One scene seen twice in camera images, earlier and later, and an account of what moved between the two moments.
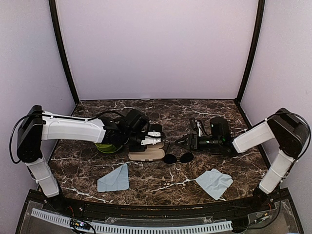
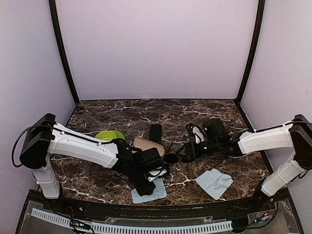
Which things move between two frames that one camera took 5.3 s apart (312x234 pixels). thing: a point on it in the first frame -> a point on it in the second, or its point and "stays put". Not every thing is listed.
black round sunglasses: [171, 158] stays put
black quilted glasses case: [156, 127] stays put
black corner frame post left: [53, 10] stays put
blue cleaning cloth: [214, 183] stays put
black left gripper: [136, 149] -> [144, 191]
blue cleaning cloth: [116, 179] -> [160, 192]
